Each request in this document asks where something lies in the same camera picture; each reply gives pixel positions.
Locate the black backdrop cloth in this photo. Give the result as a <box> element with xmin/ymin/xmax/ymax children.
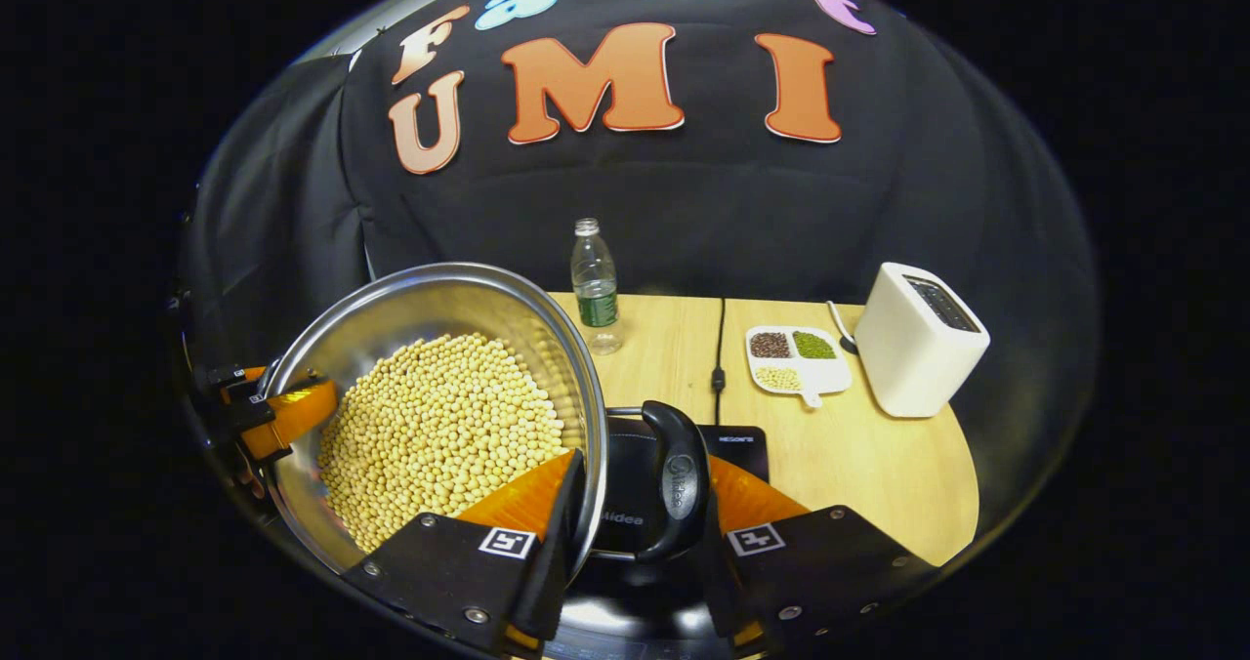
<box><xmin>181</xmin><ymin>0</ymin><xmax>1100</xmax><ymax>544</ymax></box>

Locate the white toaster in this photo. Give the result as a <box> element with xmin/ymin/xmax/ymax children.
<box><xmin>854</xmin><ymin>262</ymin><xmax>991</xmax><ymax>419</ymax></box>

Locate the white divided tray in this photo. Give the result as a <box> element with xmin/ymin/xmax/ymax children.
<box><xmin>745</xmin><ymin>325</ymin><xmax>854</xmax><ymax>409</ymax></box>

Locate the steel pot with black handles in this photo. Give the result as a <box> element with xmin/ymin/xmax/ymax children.
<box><xmin>256</xmin><ymin>262</ymin><xmax>712</xmax><ymax>578</ymax></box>

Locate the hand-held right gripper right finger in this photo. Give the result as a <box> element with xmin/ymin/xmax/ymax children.
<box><xmin>695</xmin><ymin>455</ymin><xmax>938</xmax><ymax>659</ymax></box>

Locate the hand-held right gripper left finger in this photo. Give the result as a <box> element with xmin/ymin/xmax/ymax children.
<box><xmin>340</xmin><ymin>448</ymin><xmax>587</xmax><ymax>659</ymax></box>

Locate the black power cable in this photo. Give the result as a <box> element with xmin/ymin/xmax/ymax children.
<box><xmin>712</xmin><ymin>298</ymin><xmax>727</xmax><ymax>427</ymax></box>

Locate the pile of yellow soybeans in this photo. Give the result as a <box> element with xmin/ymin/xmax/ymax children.
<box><xmin>317</xmin><ymin>333</ymin><xmax>567</xmax><ymax>554</ymax></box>

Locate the clear plastic water bottle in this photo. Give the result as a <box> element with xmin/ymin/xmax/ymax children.
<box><xmin>570</xmin><ymin>218</ymin><xmax>626</xmax><ymax>356</ymax></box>

